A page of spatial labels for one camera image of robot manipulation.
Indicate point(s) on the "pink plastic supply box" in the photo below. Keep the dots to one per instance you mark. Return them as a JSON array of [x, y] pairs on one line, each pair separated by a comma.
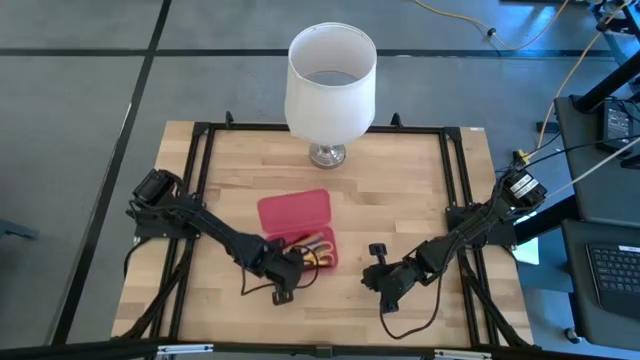
[[295, 212]]

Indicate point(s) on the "yellow plug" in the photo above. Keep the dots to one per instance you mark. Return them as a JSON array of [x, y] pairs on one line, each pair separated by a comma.
[[523, 157]]

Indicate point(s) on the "silver frame bracket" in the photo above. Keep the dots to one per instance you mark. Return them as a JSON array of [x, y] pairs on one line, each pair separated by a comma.
[[185, 349], [462, 355]]

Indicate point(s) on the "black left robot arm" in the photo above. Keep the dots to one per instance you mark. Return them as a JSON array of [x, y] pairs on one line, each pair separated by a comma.
[[210, 227]]

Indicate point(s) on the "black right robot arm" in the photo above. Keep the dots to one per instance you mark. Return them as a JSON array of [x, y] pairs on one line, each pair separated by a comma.
[[475, 225]]

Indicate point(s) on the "black laptop keyboard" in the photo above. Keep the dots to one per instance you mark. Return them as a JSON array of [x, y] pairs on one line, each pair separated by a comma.
[[617, 275]]

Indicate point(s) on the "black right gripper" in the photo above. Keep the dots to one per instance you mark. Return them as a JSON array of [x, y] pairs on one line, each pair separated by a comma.
[[392, 280]]

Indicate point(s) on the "dark grey desk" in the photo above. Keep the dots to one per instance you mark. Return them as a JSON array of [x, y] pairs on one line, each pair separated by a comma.
[[590, 200], [575, 300]]

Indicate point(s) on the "black power adapter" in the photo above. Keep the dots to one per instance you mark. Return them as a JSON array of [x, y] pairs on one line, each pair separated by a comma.
[[616, 125]]

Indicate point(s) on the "blue-grey plastic object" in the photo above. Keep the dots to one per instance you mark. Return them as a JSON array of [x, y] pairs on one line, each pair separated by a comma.
[[17, 230]]

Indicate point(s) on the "black caster wheel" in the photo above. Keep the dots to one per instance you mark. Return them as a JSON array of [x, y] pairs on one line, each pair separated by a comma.
[[572, 335]]

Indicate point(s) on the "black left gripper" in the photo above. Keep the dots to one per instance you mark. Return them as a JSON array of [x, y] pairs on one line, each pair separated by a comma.
[[282, 270]]

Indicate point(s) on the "small black floor box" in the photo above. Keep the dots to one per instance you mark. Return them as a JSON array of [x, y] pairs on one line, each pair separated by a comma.
[[547, 127]]

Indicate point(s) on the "white shade silver table lamp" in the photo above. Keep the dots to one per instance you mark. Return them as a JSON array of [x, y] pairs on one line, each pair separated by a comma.
[[330, 110]]

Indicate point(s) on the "black stand bar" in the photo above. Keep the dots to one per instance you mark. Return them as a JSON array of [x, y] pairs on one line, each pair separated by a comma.
[[607, 82]]

